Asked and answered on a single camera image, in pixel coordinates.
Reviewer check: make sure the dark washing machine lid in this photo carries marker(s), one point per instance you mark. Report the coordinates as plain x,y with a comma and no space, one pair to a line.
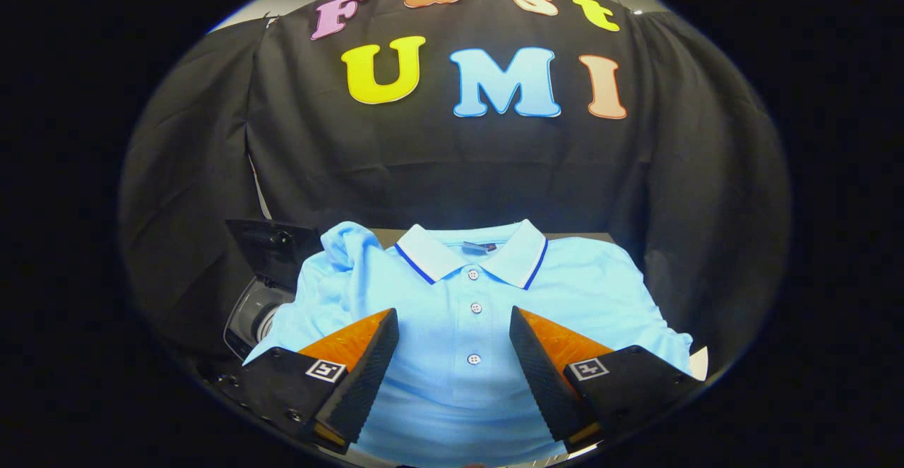
272,246

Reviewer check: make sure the light blue polo shirt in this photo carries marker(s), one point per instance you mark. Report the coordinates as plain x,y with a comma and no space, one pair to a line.
452,397

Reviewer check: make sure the white paper sheet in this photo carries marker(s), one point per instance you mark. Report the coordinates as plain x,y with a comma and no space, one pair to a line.
699,363

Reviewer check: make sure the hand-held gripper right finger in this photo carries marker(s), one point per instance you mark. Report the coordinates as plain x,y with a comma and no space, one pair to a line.
542,376

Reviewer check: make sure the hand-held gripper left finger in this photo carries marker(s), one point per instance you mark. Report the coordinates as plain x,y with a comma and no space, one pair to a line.
364,376

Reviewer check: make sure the black backdrop cloth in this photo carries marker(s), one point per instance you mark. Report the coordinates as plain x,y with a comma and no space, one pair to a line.
459,171

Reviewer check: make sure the grey washing machine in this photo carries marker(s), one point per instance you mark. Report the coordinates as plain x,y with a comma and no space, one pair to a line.
251,316

